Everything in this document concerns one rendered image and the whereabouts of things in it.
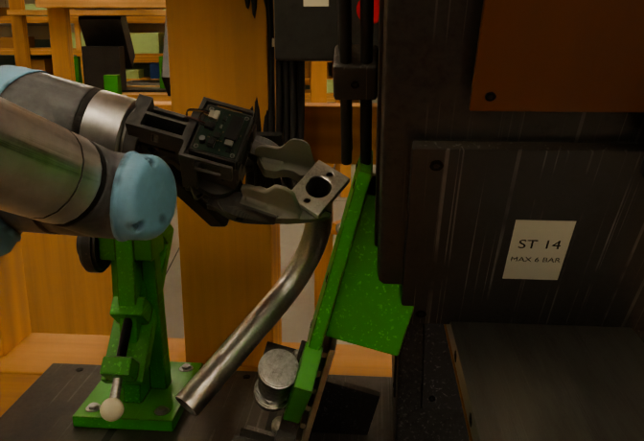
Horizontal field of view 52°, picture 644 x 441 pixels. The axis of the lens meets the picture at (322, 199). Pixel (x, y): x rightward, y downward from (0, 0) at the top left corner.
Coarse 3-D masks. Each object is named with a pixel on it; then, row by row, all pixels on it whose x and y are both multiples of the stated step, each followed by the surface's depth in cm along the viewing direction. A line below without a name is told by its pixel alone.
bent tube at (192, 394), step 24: (312, 168) 68; (312, 192) 70; (336, 192) 67; (312, 240) 73; (288, 264) 76; (312, 264) 75; (288, 288) 75; (264, 312) 73; (240, 336) 72; (264, 336) 73; (216, 360) 70; (240, 360) 71; (192, 384) 68; (216, 384) 69; (192, 408) 67
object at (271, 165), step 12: (288, 144) 66; (300, 144) 66; (264, 156) 69; (276, 156) 68; (288, 156) 68; (300, 156) 68; (312, 156) 68; (264, 168) 69; (276, 168) 69; (288, 168) 69; (300, 168) 69
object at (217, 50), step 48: (192, 0) 89; (240, 0) 89; (192, 48) 91; (240, 48) 90; (192, 96) 92; (240, 96) 92; (192, 240) 98; (240, 240) 97; (0, 288) 104; (192, 288) 100; (240, 288) 99; (0, 336) 105; (192, 336) 102
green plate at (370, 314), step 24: (360, 168) 56; (360, 192) 55; (360, 216) 57; (336, 240) 62; (360, 240) 58; (336, 264) 57; (360, 264) 58; (336, 288) 58; (360, 288) 59; (384, 288) 59; (336, 312) 60; (360, 312) 59; (384, 312) 59; (408, 312) 59; (312, 336) 59; (336, 336) 60; (360, 336) 60; (384, 336) 60
